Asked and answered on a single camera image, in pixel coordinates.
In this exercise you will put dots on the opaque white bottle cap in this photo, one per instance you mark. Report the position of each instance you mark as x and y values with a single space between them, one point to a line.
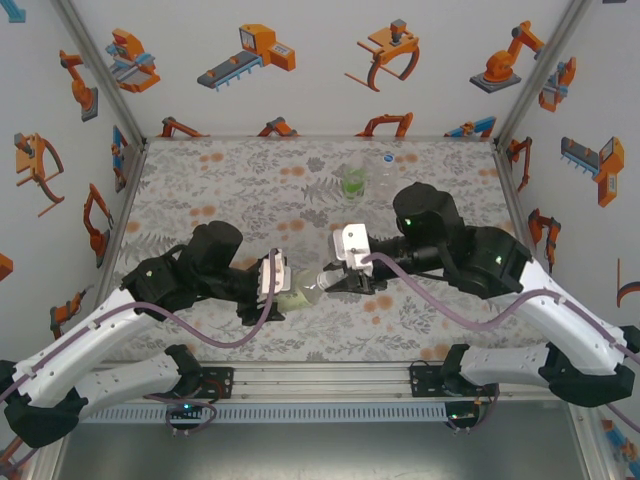
327 280

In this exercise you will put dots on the yellow label tea bottle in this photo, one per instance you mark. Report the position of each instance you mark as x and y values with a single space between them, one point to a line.
300 294

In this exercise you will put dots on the small green label bottle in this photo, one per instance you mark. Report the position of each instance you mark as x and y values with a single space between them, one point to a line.
354 187

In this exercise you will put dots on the large clear plastic bottle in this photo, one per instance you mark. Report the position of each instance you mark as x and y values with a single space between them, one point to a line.
384 180

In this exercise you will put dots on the blue printed bottle cap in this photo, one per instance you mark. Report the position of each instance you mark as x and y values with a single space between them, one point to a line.
388 159

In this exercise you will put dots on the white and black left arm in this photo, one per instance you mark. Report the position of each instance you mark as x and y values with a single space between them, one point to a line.
100 335

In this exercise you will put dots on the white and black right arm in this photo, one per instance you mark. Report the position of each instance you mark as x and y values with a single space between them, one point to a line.
570 310

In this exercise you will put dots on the floral patterned tablecloth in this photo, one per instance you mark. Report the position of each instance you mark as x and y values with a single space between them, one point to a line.
225 190

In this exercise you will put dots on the small controller circuit board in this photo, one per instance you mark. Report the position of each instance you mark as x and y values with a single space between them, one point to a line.
185 407
460 414

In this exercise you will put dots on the aluminium table side rail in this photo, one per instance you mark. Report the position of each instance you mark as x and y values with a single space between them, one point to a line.
510 190
118 225

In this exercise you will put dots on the aluminium front table rail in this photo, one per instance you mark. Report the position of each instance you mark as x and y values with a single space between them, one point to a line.
320 380

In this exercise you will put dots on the aluminium table back rail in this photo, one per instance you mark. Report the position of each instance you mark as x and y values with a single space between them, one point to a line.
320 137

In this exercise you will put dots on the aluminium frame post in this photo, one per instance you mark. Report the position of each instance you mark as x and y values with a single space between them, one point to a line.
102 75
540 75

